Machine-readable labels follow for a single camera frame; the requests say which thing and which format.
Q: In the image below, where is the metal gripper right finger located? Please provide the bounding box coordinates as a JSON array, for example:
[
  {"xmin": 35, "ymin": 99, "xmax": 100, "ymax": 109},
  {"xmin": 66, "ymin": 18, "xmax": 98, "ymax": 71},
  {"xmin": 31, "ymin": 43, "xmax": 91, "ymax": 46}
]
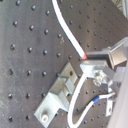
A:
[{"xmin": 86, "ymin": 37, "xmax": 128, "ymax": 68}]

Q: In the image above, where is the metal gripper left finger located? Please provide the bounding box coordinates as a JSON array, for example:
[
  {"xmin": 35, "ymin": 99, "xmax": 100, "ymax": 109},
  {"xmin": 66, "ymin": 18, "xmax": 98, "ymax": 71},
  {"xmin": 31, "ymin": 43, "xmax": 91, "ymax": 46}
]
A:
[{"xmin": 79, "ymin": 61, "xmax": 128, "ymax": 94}]

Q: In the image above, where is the white cable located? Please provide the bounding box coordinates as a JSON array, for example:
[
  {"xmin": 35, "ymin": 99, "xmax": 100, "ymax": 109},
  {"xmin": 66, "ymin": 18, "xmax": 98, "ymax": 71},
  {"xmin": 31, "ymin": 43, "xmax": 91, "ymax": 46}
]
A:
[{"xmin": 51, "ymin": 0, "xmax": 90, "ymax": 128}]

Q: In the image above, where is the metal cable routing clip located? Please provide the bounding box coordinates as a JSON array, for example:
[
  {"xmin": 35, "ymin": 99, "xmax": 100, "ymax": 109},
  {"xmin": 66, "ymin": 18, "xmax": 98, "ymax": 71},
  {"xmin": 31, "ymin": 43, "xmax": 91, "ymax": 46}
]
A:
[{"xmin": 34, "ymin": 62, "xmax": 77, "ymax": 123}]

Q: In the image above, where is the white wire with blue band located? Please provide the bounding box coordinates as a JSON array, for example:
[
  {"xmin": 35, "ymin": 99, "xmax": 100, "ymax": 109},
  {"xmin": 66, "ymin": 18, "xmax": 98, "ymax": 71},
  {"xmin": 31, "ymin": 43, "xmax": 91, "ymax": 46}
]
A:
[{"xmin": 75, "ymin": 92, "xmax": 116, "ymax": 125}]

